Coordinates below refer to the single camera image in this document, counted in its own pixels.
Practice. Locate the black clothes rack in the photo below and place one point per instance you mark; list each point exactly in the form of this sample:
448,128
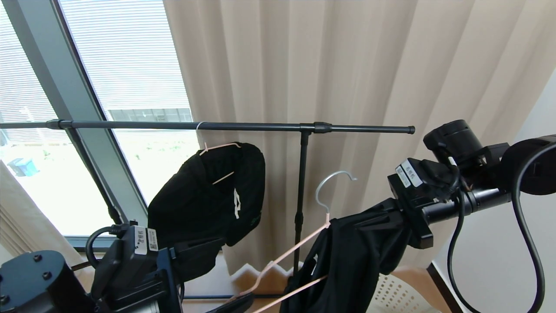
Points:
173,126

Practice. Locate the white laundry basket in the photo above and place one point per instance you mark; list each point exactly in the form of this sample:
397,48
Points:
399,295

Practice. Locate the window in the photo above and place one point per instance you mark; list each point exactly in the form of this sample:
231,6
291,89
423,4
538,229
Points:
39,65

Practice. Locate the beige curtain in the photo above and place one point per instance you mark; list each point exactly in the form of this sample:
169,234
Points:
26,221
304,56

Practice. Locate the pink clothes hanger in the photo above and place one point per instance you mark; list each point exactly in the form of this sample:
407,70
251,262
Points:
219,147
286,257

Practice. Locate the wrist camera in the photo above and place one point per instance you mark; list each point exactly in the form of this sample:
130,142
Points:
417,187
126,252

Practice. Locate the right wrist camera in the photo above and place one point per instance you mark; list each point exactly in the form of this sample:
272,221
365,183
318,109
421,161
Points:
417,187

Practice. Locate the black shorts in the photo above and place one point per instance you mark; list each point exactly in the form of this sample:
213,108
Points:
191,208

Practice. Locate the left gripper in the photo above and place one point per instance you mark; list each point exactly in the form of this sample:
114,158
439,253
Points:
169,282

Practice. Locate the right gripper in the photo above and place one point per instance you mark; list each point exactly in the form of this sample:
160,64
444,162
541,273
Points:
419,230

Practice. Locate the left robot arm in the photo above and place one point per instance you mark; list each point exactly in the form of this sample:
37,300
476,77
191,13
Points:
34,282

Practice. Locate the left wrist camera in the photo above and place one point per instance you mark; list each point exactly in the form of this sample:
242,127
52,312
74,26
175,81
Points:
126,252

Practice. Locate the black garment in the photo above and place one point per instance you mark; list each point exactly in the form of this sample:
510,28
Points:
347,261

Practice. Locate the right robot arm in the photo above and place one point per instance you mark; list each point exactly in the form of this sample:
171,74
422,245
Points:
534,165

